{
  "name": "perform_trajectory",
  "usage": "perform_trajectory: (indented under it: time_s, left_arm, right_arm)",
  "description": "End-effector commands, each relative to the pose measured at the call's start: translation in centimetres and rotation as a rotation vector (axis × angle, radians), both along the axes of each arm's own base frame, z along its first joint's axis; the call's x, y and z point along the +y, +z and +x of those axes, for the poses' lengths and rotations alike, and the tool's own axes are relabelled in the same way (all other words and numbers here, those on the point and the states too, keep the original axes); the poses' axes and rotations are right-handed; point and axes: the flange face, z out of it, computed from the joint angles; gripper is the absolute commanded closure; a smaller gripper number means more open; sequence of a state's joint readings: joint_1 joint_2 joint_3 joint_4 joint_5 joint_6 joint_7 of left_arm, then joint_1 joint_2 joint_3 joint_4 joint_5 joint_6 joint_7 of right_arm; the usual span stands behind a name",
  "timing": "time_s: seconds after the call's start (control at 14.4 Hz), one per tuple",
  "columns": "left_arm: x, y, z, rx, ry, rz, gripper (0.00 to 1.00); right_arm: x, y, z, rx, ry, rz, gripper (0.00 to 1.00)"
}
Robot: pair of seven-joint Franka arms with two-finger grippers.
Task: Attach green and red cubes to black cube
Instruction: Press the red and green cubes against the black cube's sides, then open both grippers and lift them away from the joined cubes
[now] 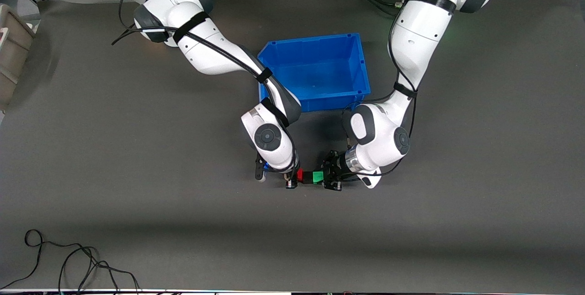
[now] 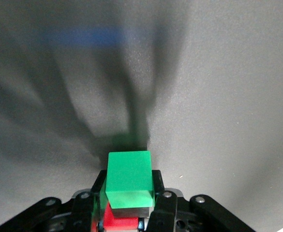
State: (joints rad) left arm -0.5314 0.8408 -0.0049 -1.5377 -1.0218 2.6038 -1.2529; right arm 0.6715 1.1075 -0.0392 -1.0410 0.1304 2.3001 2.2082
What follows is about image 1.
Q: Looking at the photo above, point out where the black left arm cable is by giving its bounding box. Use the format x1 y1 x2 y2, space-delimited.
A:
340 0 432 181

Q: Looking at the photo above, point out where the loose black cable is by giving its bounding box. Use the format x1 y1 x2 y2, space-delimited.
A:
0 229 142 295

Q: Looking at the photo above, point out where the dark grey table mat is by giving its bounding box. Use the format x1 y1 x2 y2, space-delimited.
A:
0 0 585 293

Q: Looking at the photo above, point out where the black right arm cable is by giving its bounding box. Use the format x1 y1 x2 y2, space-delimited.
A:
111 0 275 86

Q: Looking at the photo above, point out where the blue plastic bin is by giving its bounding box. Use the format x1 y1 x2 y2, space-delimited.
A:
257 33 371 113

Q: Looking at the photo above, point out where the grey plastic crate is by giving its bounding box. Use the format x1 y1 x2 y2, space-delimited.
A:
0 4 36 110

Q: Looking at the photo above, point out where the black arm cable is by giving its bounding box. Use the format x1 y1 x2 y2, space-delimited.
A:
340 0 432 181
111 0 275 86

